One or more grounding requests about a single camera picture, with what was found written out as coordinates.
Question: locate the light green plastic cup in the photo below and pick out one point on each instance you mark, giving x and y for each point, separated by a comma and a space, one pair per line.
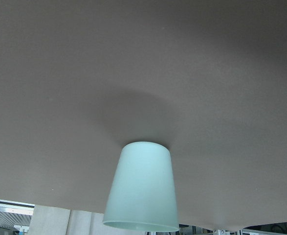
142, 196

